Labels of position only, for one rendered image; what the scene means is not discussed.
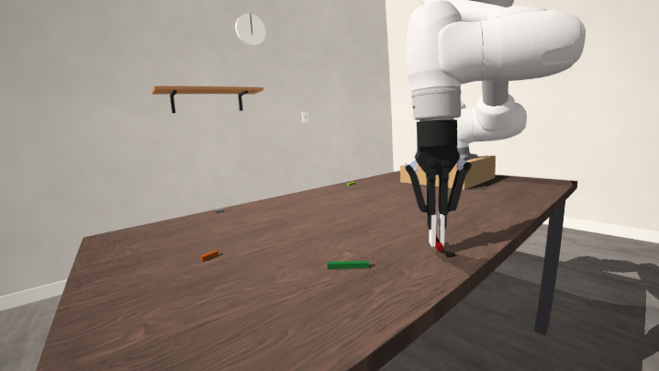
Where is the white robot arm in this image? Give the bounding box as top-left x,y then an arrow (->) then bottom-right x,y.
406,0 -> 586,161

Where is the red rod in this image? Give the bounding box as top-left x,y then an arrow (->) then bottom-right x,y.
435,235 -> 443,252

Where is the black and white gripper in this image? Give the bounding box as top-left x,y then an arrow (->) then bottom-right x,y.
404,119 -> 472,247

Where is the orange rod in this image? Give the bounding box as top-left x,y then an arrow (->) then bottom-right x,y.
200,251 -> 218,261

